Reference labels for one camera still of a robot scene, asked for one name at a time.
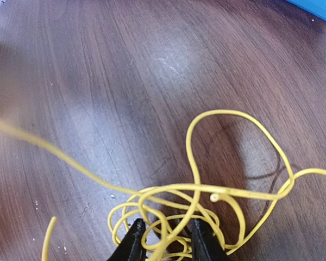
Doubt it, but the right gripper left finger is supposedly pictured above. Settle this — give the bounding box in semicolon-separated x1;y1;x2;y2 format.
107;218;146;261

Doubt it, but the blue three-compartment bin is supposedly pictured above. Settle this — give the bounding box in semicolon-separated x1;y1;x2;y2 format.
287;0;326;22

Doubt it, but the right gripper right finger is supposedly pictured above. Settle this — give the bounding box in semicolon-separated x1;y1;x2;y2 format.
191;219;227;261

